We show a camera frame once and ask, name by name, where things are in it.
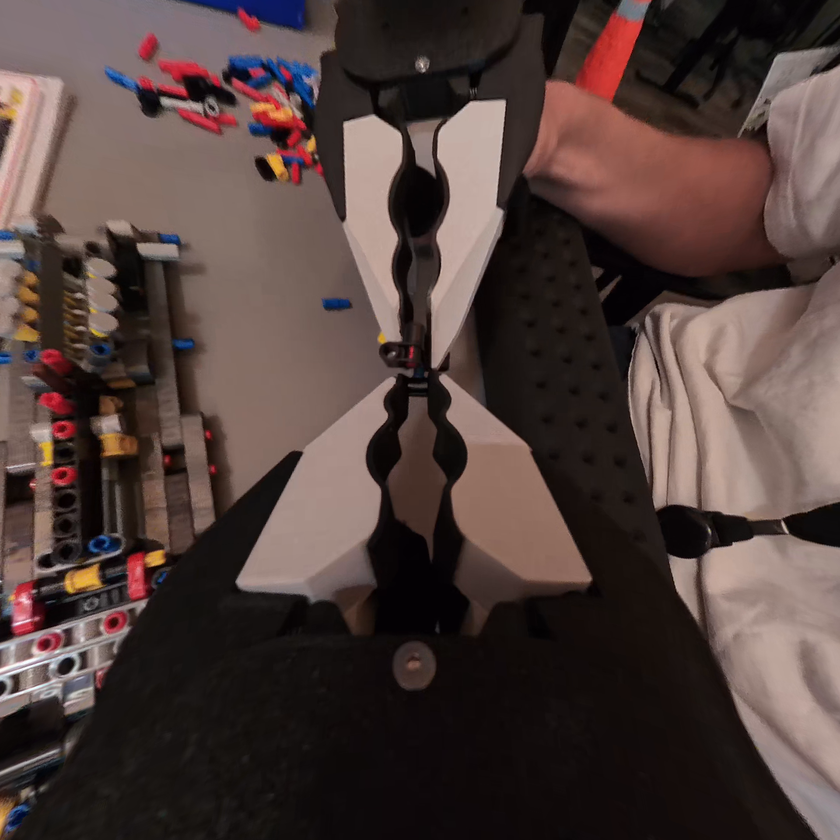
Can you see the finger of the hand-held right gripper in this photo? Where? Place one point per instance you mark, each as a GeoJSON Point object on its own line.
{"type": "Point", "coordinates": [367, 197]}
{"type": "Point", "coordinates": [472, 197]}

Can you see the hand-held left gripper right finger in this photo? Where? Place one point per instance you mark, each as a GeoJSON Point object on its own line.
{"type": "Point", "coordinates": [525, 525]}

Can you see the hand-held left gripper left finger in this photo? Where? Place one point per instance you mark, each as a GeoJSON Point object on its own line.
{"type": "Point", "coordinates": [308, 525]}

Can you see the pile of mixed lego pins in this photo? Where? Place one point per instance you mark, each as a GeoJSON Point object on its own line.
{"type": "Point", "coordinates": [262, 111]}

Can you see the small black lego connector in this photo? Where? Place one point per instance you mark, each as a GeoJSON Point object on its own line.
{"type": "Point", "coordinates": [397, 352]}

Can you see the lego car chassis model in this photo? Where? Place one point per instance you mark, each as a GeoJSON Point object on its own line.
{"type": "Point", "coordinates": [98, 459]}

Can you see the lego instruction booklet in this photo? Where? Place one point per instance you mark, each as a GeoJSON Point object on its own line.
{"type": "Point", "coordinates": [26, 144]}

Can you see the person's right forearm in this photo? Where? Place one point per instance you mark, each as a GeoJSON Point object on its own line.
{"type": "Point", "coordinates": [656, 190]}

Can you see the blue lego pin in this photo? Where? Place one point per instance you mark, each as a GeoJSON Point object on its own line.
{"type": "Point", "coordinates": [336, 303]}

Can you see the red lego pin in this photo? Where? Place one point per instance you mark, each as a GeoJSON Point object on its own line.
{"type": "Point", "coordinates": [248, 18]}

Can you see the blue plastic bin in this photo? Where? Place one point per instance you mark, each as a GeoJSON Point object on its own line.
{"type": "Point", "coordinates": [262, 10]}

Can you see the orange traffic cone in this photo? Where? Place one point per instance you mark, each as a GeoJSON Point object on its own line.
{"type": "Point", "coordinates": [613, 52]}

